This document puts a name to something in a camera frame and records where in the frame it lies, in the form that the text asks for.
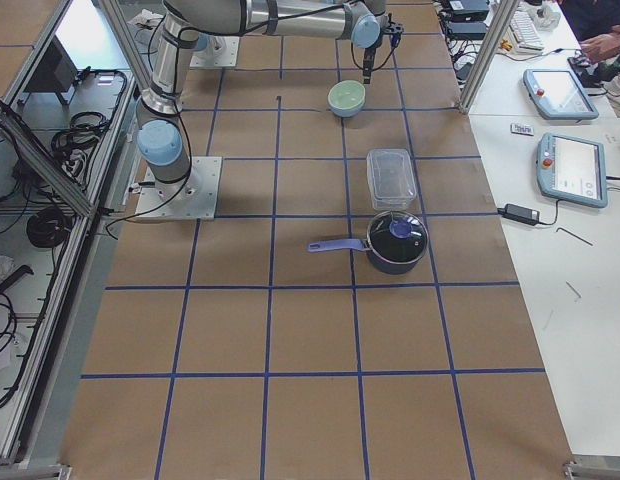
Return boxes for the black monitor on shelf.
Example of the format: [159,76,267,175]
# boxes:
[25,36,78,105]

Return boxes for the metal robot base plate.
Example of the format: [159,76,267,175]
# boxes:
[134,156,222,222]

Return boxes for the coiled black cable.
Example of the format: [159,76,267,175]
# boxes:
[25,203,71,250]

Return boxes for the person's hand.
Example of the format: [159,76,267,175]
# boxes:
[580,33,620,64]

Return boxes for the aluminium frame post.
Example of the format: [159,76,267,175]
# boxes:
[458,0,519,114]

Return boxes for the blue bowl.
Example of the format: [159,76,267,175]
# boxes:
[329,103,364,118]

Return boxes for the upper teach pendant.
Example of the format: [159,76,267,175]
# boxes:
[522,69,599,121]

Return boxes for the white keyboard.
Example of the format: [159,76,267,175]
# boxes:
[508,11,545,54]

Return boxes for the blue saucepan with glass lid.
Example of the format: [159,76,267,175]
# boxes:
[307,211,429,275]

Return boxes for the small white label box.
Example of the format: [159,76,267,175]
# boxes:
[510,123,534,136]

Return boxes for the lower teach pendant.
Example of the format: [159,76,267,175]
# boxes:
[536,133,608,209]

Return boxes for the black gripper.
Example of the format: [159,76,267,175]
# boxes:
[363,13,404,84]

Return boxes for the black allen key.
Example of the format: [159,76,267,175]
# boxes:
[555,227,594,247]

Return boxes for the green bowl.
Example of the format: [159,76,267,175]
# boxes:
[328,80,366,106]

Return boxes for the black power adapter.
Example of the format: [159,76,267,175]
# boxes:
[497,203,540,226]

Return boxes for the clear plastic container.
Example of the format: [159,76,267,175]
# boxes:
[366,148,417,211]

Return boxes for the teach pendant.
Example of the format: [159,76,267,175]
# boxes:
[522,69,599,121]
[536,133,608,209]

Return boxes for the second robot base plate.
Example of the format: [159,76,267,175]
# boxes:
[190,33,240,69]

